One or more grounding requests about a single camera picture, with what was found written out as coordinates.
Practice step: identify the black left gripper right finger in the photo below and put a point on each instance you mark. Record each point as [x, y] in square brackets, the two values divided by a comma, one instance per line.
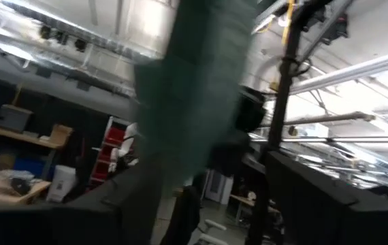
[333, 219]

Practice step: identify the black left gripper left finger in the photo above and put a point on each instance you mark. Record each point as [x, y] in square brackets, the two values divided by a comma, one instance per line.
[61, 223]

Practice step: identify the wooden wall shelf board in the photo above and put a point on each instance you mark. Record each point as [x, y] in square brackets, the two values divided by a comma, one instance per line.
[10, 134]

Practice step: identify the cardboard box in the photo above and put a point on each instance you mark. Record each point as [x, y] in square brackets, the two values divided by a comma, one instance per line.
[61, 136]

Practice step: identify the silver ventilation duct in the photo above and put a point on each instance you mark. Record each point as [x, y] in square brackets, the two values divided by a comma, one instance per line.
[153, 24]

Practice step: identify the green rubber slide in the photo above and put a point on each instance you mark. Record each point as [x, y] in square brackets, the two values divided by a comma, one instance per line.
[194, 85]

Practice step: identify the black upright pole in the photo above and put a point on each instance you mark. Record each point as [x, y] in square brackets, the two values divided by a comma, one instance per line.
[284, 102]

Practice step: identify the red bin rack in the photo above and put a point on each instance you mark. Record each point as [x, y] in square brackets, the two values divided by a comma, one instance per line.
[110, 153]

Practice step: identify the white bucket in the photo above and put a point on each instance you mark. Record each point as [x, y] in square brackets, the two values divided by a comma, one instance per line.
[61, 185]

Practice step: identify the blue bin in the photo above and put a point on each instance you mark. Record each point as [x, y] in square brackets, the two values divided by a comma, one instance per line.
[29, 167]

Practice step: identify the grey storage bin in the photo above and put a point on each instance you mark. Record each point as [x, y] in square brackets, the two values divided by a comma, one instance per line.
[13, 119]

